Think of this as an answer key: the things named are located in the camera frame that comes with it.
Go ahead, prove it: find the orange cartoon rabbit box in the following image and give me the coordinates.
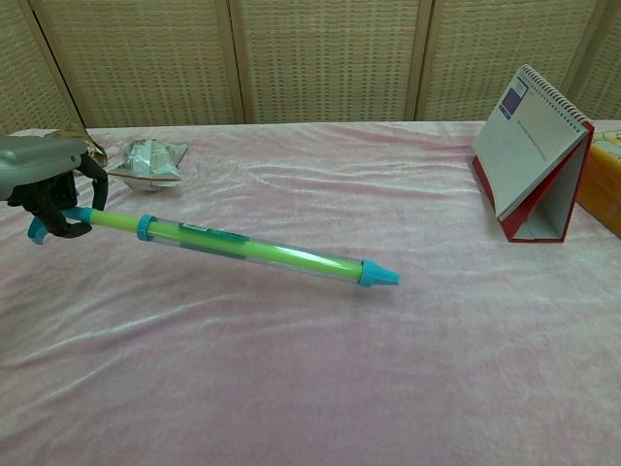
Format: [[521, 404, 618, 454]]
[[574, 130, 621, 240]]

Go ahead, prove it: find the gold snack packet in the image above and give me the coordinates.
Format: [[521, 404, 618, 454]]
[[80, 139, 109, 169]]

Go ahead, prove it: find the red desk calendar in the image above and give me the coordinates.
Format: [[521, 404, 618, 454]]
[[468, 64, 596, 243]]

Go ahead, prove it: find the crumpled silver snack packet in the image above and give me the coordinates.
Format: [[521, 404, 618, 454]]
[[106, 139, 189, 193]]

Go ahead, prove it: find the pink velvet tablecloth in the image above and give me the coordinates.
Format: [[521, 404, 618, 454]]
[[0, 119, 621, 466]]

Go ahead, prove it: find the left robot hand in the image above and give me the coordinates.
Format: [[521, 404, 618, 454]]
[[0, 135, 111, 240]]

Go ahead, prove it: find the green and blue pump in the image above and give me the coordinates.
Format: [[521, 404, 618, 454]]
[[26, 206, 402, 290]]

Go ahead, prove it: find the bamboo folding screen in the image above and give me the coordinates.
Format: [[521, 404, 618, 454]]
[[0, 0, 621, 135]]

